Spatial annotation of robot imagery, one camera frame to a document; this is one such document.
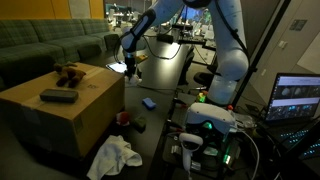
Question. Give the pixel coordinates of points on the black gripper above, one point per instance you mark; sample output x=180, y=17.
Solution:
x=130, y=62

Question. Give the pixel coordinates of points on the blue sponge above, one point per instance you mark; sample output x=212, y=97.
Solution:
x=148, y=103

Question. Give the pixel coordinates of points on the red radish plush toy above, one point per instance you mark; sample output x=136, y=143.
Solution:
x=138, y=123

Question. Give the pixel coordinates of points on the brown plush moose toy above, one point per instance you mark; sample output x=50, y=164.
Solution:
x=68, y=75

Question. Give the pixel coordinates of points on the black rectangular case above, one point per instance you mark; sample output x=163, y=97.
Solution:
x=56, y=95

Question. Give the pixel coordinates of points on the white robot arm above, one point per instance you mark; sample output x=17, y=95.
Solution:
x=229, y=36

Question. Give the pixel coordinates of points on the large cardboard box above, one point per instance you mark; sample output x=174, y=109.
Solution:
x=71, y=129

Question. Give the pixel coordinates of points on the tablet with lit screen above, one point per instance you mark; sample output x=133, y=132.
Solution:
x=119, y=67

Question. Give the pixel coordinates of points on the small white crumpled cloth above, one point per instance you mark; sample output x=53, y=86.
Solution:
x=133, y=81

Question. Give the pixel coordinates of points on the white VR headset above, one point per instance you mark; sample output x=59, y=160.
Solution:
x=221, y=119

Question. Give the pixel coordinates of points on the white cloth towel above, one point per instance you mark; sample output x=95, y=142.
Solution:
x=112, y=156

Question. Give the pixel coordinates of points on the white VR controller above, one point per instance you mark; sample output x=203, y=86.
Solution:
x=189, y=143

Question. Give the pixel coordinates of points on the green plaid sofa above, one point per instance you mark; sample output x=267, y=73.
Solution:
x=60, y=38

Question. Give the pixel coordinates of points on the black tripod pole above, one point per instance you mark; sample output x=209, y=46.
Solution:
x=261, y=19

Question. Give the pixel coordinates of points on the open laptop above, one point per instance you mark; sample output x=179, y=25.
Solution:
x=291, y=107

